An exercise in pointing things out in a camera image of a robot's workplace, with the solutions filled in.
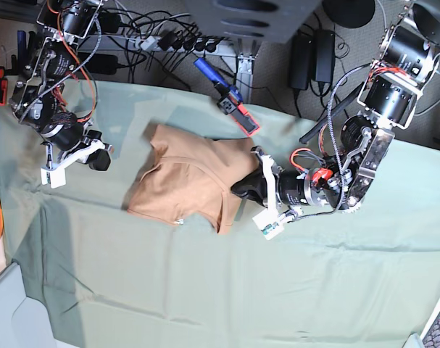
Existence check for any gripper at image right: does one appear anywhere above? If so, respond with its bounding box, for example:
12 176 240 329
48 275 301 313
231 168 331 211

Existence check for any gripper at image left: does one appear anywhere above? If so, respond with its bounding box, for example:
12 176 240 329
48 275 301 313
41 123 111 170

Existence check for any tan T-shirt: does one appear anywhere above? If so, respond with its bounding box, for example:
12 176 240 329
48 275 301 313
128 125 258 234

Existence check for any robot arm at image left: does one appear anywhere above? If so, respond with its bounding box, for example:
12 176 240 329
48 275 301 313
9 1 112 171

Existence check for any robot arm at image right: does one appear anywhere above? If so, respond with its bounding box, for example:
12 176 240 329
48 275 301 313
231 1 440 220

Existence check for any black power adapter left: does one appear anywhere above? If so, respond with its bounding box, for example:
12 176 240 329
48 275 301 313
83 54 119 75

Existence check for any blue orange bar clamp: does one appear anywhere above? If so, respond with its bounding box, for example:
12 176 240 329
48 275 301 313
194 58 260 137

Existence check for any green table cloth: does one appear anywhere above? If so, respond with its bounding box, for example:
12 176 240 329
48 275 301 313
0 82 440 347

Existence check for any white power strip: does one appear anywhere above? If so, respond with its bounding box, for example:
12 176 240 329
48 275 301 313
133 32 237 57

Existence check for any white plastic bin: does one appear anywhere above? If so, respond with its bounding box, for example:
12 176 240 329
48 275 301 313
0 262 57 347

